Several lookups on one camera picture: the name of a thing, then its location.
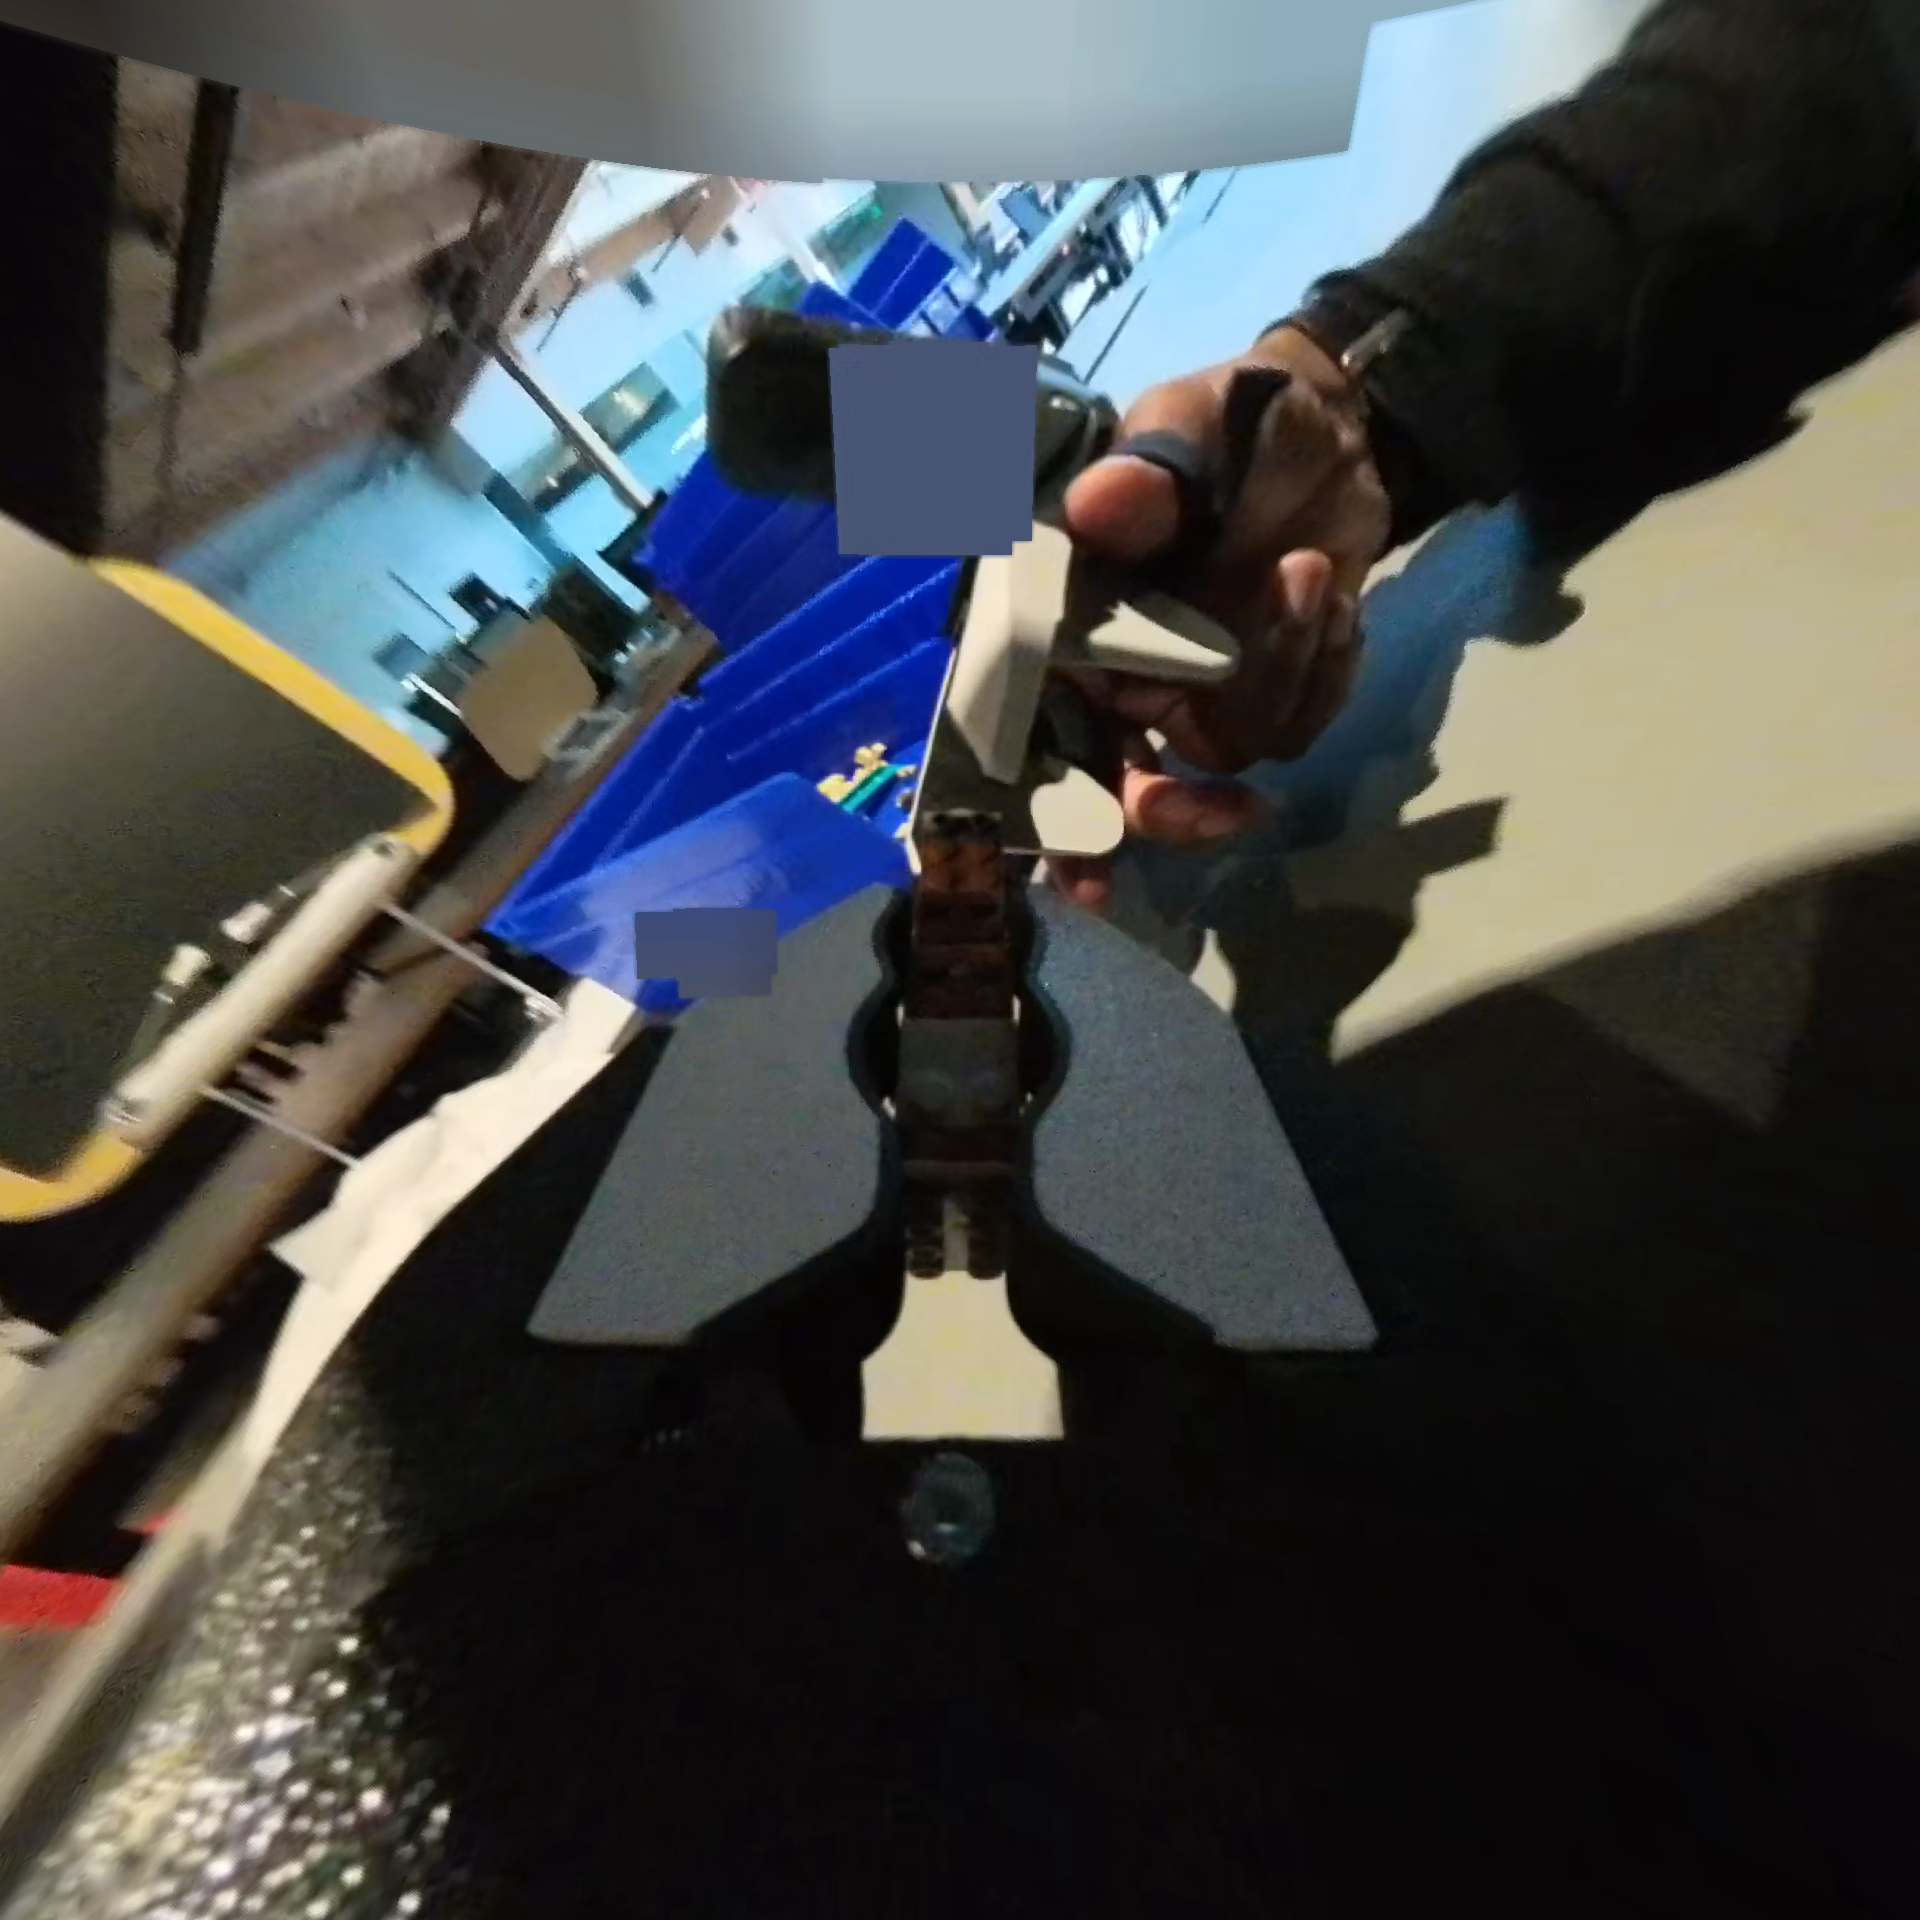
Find background wooden desk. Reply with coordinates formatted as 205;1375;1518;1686
0;901;629;1547

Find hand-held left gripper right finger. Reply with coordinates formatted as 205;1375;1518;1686
1006;887;1378;1351

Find beige chair backrest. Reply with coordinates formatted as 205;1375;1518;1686
456;614;605;788

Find loose small toy bricks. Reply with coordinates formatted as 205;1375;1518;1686
819;741;919;820

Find grey desk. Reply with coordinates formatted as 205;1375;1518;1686
0;359;1920;1879

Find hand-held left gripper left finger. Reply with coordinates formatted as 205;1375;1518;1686
528;885;904;1360

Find person's right forearm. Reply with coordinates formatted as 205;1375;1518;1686
1276;0;1920;560

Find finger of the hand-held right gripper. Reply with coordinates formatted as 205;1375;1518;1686
910;534;1078;837

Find dark board with yellow rim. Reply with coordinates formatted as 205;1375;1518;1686
0;509;456;1228

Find stack of blue plastic bins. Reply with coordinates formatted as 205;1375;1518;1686
629;217;996;798

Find orange toy brick model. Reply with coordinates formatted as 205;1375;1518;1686
896;812;1038;1281

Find person's right hand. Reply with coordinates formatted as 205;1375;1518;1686
1057;364;1396;918

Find red object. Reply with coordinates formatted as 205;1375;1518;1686
0;1558;157;1632

